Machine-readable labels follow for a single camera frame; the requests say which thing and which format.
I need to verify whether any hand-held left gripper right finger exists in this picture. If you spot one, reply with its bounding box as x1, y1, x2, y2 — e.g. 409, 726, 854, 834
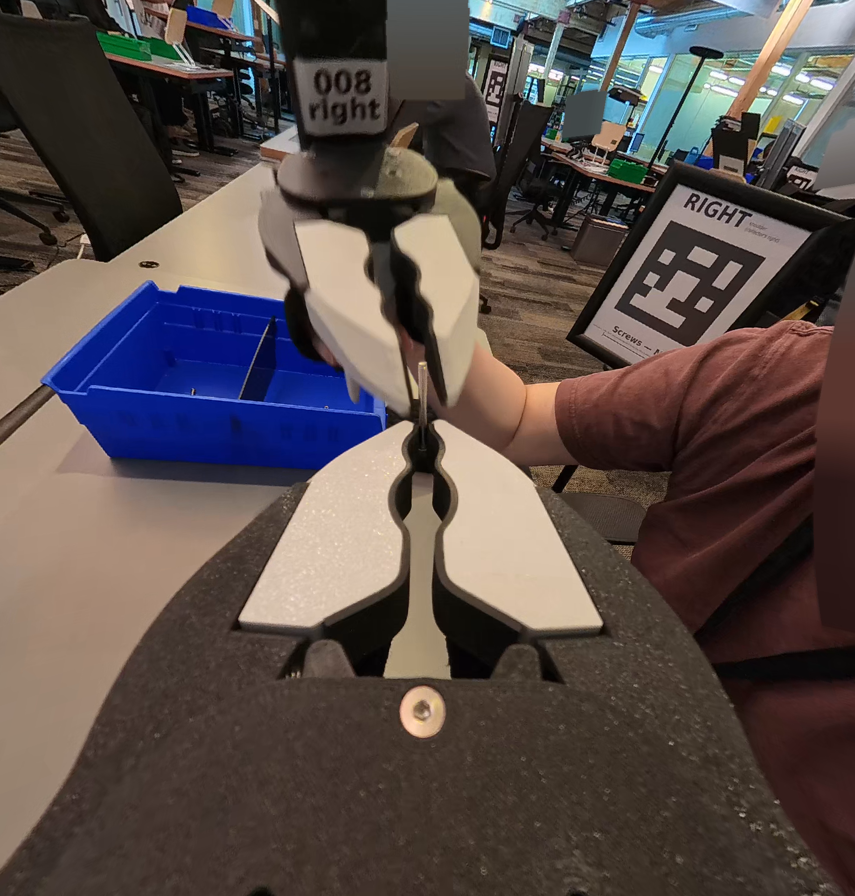
431, 419, 605, 679

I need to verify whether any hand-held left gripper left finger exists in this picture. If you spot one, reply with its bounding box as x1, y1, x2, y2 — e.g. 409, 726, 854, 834
237, 420, 413, 676

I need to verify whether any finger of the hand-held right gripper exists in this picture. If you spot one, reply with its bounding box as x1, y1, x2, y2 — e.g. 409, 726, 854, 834
294, 220, 420, 417
389, 212, 483, 410

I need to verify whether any person's right forearm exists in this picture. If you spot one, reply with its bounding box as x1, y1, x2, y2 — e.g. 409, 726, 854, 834
494, 343, 575, 469

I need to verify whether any person's right hand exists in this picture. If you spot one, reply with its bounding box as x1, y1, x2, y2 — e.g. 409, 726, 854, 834
314, 329, 500, 427

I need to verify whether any black chair seat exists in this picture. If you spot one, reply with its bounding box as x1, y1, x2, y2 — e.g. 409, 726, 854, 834
553, 465, 648, 546

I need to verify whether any grey floor box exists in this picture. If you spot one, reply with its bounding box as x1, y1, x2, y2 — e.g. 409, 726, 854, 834
573, 213, 627, 268

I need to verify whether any blue plastic parts bin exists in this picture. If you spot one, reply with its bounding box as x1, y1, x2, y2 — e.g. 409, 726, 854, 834
41, 280, 388, 471

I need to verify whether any black framed marker sign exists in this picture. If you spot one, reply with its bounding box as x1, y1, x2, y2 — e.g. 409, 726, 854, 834
566, 161, 855, 371

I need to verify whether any black mesh office chair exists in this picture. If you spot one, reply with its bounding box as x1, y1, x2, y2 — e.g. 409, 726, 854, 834
0, 10, 185, 263

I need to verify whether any black floor lamp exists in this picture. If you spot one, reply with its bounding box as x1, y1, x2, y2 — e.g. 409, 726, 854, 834
647, 44, 725, 169

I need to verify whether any black chest strap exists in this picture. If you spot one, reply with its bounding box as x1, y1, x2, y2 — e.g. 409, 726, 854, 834
696, 514, 816, 645
710, 647, 855, 683

